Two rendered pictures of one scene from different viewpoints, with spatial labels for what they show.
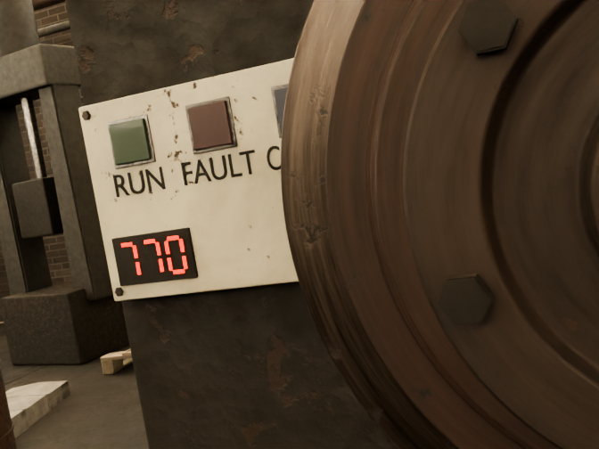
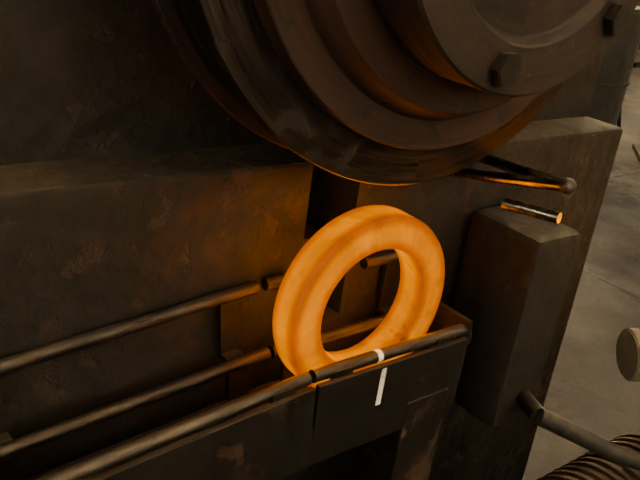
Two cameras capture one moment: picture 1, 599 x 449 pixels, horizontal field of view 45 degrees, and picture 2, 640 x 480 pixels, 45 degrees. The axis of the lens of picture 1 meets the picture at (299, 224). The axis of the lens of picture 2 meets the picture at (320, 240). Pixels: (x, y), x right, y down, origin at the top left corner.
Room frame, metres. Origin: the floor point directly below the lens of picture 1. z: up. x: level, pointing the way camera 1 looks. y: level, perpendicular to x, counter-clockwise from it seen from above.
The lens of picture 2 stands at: (0.14, 0.37, 1.08)
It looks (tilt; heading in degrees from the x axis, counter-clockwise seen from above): 23 degrees down; 298
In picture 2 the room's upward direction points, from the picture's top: 8 degrees clockwise
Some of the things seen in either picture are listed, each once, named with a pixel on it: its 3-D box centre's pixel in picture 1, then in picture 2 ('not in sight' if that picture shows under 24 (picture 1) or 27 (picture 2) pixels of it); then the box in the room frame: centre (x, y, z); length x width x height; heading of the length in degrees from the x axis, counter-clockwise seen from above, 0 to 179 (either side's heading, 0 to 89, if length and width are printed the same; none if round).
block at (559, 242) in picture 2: not in sight; (501, 313); (0.33, -0.45, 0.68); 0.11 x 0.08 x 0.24; 159
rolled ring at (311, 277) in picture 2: not in sight; (362, 302); (0.40, -0.22, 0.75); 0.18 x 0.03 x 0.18; 68
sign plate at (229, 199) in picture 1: (225, 183); not in sight; (0.62, 0.06, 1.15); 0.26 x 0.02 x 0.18; 69
